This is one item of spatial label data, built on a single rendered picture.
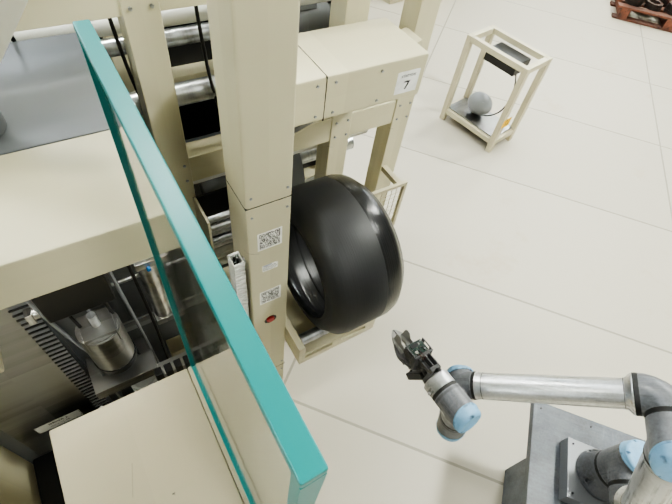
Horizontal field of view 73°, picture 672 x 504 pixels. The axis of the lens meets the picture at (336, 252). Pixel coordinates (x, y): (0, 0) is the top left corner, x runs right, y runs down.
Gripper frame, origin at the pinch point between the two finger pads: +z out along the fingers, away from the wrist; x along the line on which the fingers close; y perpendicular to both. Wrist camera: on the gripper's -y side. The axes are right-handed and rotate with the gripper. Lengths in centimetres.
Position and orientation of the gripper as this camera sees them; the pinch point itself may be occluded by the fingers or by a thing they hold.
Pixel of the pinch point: (395, 334)
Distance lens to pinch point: 158.6
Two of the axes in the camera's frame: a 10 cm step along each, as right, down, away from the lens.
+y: 0.5, -6.9, -7.2
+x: -8.5, 3.5, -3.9
